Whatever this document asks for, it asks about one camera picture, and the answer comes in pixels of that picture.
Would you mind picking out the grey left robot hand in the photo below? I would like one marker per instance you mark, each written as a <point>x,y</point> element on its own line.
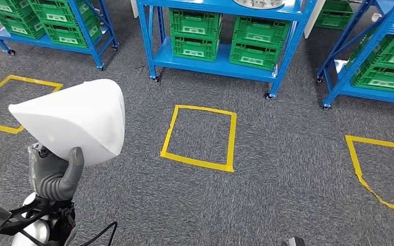
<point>52,176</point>

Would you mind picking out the white plastic cover part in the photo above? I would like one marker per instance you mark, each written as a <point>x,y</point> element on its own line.
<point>74,119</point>

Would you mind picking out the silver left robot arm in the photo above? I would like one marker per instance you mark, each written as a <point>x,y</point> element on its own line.
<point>34,234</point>

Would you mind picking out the blue metal shelf rack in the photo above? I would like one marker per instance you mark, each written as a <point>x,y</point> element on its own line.
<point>217,66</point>
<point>47,43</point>
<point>373,93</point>

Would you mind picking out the yellow floor tape square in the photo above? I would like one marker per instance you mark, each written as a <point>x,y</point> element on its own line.
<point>34,80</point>

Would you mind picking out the grey wheel hubcap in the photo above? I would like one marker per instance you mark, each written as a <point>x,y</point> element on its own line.
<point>258,3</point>

